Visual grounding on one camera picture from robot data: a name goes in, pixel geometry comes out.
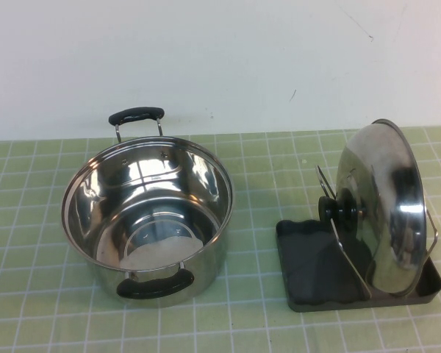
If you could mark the green tiled table mat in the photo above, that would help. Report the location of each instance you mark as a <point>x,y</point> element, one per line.
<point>257,206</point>

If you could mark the dark grey plastic drip tray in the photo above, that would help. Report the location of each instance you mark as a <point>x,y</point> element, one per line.
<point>308,257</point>

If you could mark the stainless steel lid black knob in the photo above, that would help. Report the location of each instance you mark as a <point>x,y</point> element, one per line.
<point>382,184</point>

